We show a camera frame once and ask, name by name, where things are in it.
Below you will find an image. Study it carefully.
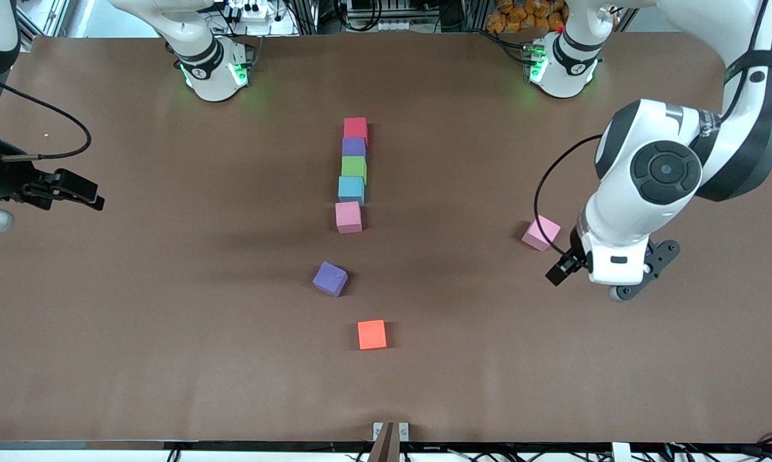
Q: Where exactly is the orange snack bag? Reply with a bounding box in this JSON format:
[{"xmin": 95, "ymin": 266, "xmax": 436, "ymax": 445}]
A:
[{"xmin": 485, "ymin": 0, "xmax": 569, "ymax": 34}]

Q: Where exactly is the aluminium frame profile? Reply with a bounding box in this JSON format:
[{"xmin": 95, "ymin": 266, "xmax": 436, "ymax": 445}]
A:
[{"xmin": 17, "ymin": 0, "xmax": 72, "ymax": 49}]

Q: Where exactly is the metal table bracket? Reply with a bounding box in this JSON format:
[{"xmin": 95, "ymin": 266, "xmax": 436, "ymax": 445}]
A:
[{"xmin": 373, "ymin": 422, "xmax": 409, "ymax": 442}]

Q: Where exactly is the blue foam cube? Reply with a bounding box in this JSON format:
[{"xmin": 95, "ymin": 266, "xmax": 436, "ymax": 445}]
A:
[{"xmin": 338, "ymin": 176, "xmax": 366, "ymax": 205}]

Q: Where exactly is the brown table cover sheet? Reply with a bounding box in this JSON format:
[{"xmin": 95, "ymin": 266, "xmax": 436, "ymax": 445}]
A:
[{"xmin": 0, "ymin": 31, "xmax": 772, "ymax": 445}]

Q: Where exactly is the brown wooden strip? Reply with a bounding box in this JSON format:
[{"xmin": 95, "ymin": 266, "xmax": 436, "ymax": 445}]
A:
[{"xmin": 366, "ymin": 422, "xmax": 400, "ymax": 462}]

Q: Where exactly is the orange foam cube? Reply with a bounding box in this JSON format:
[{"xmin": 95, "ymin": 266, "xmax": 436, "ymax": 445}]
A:
[{"xmin": 357, "ymin": 320, "xmax": 388, "ymax": 351}]

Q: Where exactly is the pink foam cube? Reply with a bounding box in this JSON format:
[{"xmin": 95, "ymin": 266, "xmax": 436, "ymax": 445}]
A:
[
  {"xmin": 335, "ymin": 201, "xmax": 363, "ymax": 234},
  {"xmin": 521, "ymin": 214, "xmax": 562, "ymax": 252}
]

